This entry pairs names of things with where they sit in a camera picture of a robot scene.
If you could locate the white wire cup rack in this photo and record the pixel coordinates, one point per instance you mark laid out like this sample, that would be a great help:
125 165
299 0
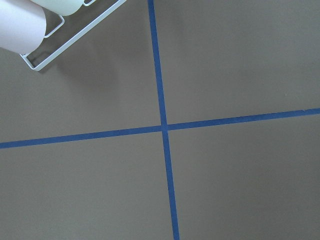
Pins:
65 30

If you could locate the pink plastic cup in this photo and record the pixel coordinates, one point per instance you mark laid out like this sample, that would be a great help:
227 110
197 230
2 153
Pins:
22 26

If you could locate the white plastic cup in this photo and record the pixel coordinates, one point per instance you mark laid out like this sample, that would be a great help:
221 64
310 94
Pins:
60 7

